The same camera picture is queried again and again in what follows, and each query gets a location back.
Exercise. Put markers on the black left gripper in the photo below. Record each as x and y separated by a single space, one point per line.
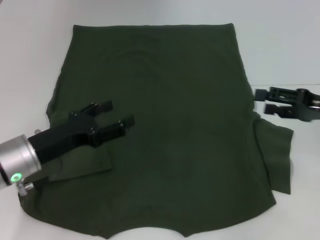
60 140

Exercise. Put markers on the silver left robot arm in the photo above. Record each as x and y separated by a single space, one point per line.
17 160

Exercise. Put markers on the dark green shirt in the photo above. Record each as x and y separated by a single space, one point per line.
170 112

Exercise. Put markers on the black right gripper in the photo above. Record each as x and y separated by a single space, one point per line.
297 105

